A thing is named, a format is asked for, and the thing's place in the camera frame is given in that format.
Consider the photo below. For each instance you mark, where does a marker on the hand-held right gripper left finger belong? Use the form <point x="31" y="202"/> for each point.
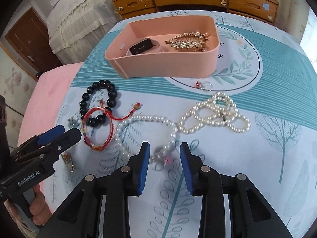
<point x="145" y="168"/>

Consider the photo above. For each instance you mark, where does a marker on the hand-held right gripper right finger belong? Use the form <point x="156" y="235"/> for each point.
<point x="186" y="168"/>

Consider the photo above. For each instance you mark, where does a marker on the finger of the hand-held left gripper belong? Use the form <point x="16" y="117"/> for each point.
<point x="66" y="138"/>
<point x="50" y="133"/>

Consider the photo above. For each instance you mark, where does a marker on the small grey earrings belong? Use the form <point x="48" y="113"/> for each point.
<point x="73" y="121"/>

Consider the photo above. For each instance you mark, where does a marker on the small gold earrings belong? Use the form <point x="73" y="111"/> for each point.
<point x="67" y="160"/>

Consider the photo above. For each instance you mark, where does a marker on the pink jewelry box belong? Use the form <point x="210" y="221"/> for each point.
<point x="153" y="67"/>

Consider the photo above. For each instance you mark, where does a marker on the person's left hand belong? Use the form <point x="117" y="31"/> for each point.
<point x="38" y="207"/>

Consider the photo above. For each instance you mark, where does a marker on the pink blanket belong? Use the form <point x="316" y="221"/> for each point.
<point x="49" y="94"/>

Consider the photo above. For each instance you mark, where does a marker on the brown wooden door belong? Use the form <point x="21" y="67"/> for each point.
<point x="27" y="42"/>

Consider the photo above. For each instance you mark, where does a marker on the lace-covered cabinet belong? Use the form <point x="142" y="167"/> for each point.
<point x="79" y="19"/>

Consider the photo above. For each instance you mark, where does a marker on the black smart watch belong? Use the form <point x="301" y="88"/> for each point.
<point x="140" y="46"/>

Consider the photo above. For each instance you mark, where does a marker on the gold leaf hair clip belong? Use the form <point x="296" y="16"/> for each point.
<point x="185" y="41"/>

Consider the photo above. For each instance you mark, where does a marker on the wooden desk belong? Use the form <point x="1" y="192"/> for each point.
<point x="188" y="2"/>

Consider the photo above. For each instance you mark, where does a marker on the white floral curtain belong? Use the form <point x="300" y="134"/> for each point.
<point x="309" y="34"/>

